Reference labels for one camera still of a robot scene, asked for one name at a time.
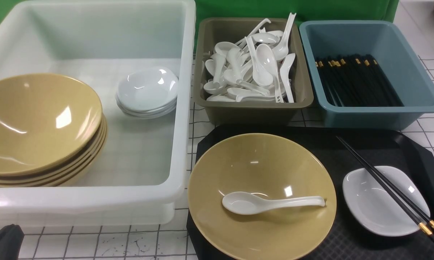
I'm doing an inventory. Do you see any top stacked white dish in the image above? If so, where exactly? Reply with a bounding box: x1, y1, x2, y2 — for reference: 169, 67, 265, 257
116, 66, 179, 111

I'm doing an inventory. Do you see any long white spoon in bin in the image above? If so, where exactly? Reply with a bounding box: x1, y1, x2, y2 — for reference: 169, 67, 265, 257
272, 13, 297, 61

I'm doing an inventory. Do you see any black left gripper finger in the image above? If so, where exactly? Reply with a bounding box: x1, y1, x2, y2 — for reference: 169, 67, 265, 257
0, 224, 25, 260

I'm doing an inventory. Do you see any black textured serving tray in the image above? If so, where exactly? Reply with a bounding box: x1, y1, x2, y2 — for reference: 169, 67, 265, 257
197, 125, 434, 260

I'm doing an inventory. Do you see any white ceramic soup spoon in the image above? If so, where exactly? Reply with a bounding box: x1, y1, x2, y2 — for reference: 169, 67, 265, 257
222, 191, 325, 215

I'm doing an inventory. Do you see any green backdrop cloth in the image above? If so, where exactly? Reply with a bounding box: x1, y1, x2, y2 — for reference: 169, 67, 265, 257
0, 0, 400, 53

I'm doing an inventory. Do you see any top stacked tan bowl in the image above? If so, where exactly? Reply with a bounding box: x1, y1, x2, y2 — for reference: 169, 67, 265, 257
0, 73, 102, 177

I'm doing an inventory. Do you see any bundle of black chopsticks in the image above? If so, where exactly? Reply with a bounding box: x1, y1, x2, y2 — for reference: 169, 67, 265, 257
315, 54, 404, 107

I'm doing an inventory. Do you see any tan noodle bowl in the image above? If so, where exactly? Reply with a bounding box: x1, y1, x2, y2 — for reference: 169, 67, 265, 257
188, 133, 337, 260

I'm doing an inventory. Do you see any white square sauce dish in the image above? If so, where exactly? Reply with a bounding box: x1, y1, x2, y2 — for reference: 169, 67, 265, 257
342, 165, 431, 237

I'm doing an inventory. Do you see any black chopstick gold band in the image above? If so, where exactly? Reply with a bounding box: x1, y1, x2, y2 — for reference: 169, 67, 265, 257
336, 136, 434, 247
338, 136, 434, 239

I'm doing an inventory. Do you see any white soup spoon in bin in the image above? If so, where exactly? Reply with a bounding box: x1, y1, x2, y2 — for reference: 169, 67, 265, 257
245, 36, 274, 87

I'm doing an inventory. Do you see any large white plastic tub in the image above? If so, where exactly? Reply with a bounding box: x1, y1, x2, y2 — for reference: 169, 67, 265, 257
0, 0, 196, 227

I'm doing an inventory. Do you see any blue plastic chopstick bin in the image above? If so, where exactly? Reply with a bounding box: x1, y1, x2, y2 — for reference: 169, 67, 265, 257
299, 20, 434, 130

